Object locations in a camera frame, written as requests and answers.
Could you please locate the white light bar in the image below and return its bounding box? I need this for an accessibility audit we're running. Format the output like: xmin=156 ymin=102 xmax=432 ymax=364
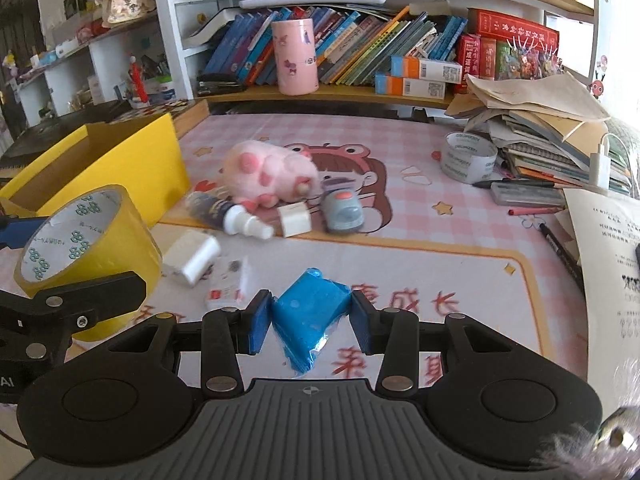
xmin=239 ymin=0 xmax=388 ymax=10

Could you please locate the grey toy car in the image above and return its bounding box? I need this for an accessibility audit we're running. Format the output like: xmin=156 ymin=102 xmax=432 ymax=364
xmin=320 ymin=186 xmax=368 ymax=235

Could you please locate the dark spray bottle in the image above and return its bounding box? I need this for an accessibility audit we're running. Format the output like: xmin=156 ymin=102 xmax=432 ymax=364
xmin=186 ymin=191 xmax=275 ymax=241

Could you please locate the pink plush toy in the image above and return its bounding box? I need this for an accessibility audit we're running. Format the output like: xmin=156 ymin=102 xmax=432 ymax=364
xmin=222 ymin=141 xmax=321 ymax=209

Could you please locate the white side shelf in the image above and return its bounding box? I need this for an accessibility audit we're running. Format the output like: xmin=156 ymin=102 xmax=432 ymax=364
xmin=15 ymin=10 xmax=196 ymax=128

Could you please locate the pile of papers and books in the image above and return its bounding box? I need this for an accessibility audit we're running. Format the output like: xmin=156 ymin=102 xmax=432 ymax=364
xmin=445 ymin=72 xmax=633 ymax=196

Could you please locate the white charger cube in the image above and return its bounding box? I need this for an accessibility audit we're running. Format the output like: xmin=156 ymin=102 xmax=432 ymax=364
xmin=278 ymin=201 xmax=312 ymax=238

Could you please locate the red pen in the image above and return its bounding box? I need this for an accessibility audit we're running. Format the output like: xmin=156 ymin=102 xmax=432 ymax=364
xmin=508 ymin=205 xmax=566 ymax=217

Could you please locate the grey fluffy pompom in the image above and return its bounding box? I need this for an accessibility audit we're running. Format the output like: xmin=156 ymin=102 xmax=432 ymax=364
xmin=532 ymin=360 xmax=640 ymax=480

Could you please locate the grey tape roll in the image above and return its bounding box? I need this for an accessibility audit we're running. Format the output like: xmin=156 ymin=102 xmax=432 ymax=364
xmin=440 ymin=131 xmax=499 ymax=184

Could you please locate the white card pack red label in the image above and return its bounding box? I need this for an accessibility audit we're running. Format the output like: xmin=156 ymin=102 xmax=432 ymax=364
xmin=204 ymin=255 xmax=253 ymax=311

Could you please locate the row of leaning books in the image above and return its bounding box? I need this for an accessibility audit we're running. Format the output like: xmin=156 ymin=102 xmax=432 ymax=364
xmin=202 ymin=6 xmax=468 ymax=87

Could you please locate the white rectangular box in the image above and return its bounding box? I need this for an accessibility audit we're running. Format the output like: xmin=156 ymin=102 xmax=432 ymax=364
xmin=162 ymin=230 xmax=222 ymax=287

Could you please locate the white charger with cable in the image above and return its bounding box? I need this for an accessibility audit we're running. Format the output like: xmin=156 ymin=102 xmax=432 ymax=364
xmin=589 ymin=132 xmax=633 ymax=193

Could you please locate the black stapler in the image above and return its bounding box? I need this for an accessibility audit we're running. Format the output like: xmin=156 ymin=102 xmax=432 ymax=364
xmin=196 ymin=74 xmax=247 ymax=97

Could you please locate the yellow cardboard box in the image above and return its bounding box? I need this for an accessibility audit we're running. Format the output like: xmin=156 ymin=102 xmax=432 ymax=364
xmin=0 ymin=112 xmax=191 ymax=226

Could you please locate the white thick book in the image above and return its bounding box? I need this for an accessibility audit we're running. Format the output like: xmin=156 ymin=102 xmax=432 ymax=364
xmin=187 ymin=7 xmax=243 ymax=48

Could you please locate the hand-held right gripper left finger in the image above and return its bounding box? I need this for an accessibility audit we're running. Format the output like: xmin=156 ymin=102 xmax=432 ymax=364
xmin=107 ymin=289 xmax=273 ymax=393

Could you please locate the red flat book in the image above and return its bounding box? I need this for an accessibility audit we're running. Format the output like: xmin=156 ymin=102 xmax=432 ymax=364
xmin=467 ymin=8 xmax=560 ymax=48

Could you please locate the white printed paper sheet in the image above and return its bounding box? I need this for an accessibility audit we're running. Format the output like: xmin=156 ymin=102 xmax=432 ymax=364
xmin=564 ymin=187 xmax=640 ymax=376

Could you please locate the black marker pen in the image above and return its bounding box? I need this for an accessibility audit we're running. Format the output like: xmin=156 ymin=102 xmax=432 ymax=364
xmin=472 ymin=176 xmax=556 ymax=189

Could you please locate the bunch of colourful keychains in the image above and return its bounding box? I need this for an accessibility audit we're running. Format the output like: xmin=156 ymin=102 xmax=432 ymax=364
xmin=495 ymin=37 xmax=563 ymax=81

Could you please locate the grey pencil case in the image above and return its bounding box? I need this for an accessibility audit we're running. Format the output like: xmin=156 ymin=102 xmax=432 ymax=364
xmin=490 ymin=181 xmax=566 ymax=207

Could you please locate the red thick dictionary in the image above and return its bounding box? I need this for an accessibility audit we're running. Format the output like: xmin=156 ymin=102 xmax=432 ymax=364
xmin=455 ymin=34 xmax=482 ymax=95

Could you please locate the checkered board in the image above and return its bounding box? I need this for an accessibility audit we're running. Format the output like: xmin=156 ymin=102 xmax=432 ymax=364
xmin=107 ymin=99 xmax=201 ymax=126

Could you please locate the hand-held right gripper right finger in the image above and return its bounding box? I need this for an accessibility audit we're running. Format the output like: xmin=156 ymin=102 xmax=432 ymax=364
xmin=350 ymin=291 xmax=521 ymax=393

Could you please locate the black piano keyboard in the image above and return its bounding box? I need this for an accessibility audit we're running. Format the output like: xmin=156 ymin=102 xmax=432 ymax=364
xmin=0 ymin=102 xmax=131 ymax=171

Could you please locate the blue packet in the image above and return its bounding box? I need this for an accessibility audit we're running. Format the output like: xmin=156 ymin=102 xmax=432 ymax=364
xmin=271 ymin=267 xmax=351 ymax=375

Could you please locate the white bookshelf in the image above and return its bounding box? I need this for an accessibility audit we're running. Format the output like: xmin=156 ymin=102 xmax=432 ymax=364
xmin=150 ymin=0 xmax=601 ymax=121

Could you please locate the pink printed tumbler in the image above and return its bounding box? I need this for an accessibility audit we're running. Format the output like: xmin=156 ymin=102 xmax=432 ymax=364
xmin=271 ymin=18 xmax=320 ymax=96

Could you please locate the red tassel ornament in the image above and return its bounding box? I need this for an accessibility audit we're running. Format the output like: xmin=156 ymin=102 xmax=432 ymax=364
xmin=129 ymin=55 xmax=150 ymax=108

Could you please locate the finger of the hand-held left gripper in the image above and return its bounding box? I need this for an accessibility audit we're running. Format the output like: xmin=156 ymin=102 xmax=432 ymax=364
xmin=0 ymin=271 xmax=148 ymax=361
xmin=0 ymin=212 xmax=51 ymax=250

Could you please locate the yellow tape roll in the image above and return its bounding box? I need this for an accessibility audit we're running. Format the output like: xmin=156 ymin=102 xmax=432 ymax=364
xmin=14 ymin=185 xmax=163 ymax=341

